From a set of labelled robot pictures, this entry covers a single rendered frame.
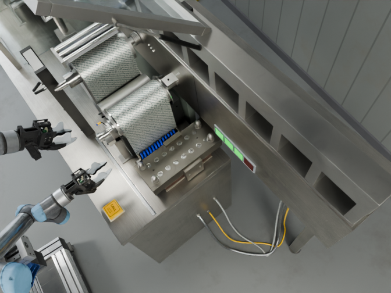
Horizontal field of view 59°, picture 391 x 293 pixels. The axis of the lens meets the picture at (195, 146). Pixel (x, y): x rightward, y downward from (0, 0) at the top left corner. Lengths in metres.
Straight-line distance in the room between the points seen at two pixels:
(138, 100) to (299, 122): 0.73
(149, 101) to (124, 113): 0.11
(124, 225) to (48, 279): 0.98
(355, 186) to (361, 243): 1.75
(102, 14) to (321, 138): 0.62
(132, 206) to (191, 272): 0.94
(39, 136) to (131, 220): 0.63
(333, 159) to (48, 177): 2.45
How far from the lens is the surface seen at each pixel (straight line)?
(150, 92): 1.46
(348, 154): 0.95
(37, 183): 3.04
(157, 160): 1.62
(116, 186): 1.76
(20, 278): 1.39
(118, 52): 1.54
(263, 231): 2.54
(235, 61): 1.06
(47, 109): 2.13
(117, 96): 1.59
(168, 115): 1.57
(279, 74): 1.31
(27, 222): 1.68
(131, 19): 0.92
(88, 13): 0.86
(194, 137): 1.64
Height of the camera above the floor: 2.47
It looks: 63 degrees down
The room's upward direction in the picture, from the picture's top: 12 degrees counter-clockwise
